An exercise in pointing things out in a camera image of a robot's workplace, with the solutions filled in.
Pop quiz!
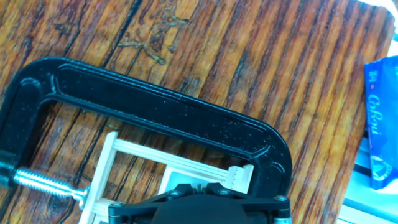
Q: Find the black C-clamp with steel screw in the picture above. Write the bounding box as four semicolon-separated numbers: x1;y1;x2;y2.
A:
0;57;294;210

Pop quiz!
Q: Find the miniature wooden window frame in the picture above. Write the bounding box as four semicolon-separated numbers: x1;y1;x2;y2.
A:
77;130;255;224

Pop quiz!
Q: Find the small sliding window sash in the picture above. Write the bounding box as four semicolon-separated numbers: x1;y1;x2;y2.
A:
157;164;233;195

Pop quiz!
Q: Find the wood grain printed mat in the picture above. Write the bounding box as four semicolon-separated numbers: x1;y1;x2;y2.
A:
0;0;396;224

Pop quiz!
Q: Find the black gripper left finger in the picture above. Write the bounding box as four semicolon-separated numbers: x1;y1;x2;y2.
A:
108;182;200;224

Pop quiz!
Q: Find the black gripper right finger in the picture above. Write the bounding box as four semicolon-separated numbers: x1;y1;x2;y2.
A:
198;182;295;224

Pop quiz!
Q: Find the blue tissue pack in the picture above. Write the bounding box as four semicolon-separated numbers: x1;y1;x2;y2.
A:
363;55;398;190

